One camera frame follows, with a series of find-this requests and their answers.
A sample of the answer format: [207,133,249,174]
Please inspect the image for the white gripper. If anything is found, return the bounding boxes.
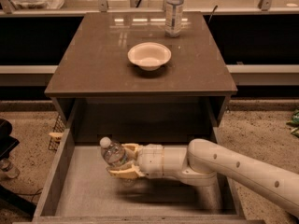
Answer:
[107,143,164,179]

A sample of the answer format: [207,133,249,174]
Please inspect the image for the clear water bottle white cap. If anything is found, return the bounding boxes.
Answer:
[99,137,128,167]

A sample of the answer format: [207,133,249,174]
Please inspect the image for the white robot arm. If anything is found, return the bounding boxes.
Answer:
[107,139,299,217]

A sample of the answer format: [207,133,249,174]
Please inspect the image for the open grey top drawer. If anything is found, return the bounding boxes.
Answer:
[32,109,247,224]

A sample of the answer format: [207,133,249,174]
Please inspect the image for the small bottle on floor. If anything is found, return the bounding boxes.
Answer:
[0,159,20,179]

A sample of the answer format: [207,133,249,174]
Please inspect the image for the tall labelled water bottle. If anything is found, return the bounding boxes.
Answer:
[165,0,184,37]

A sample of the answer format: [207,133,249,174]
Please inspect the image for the white paper bowl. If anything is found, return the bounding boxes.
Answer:
[127,42,171,71]

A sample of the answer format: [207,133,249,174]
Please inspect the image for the black chair base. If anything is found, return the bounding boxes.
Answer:
[0,119,36,217]

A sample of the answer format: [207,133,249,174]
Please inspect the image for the green snack packet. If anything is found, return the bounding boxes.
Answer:
[286,109,299,138]

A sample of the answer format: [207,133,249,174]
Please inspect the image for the black wire basket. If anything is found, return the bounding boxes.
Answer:
[48,116,65,151]

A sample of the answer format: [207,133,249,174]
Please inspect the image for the metal shelf bracket far left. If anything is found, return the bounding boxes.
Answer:
[0,0,15,14]

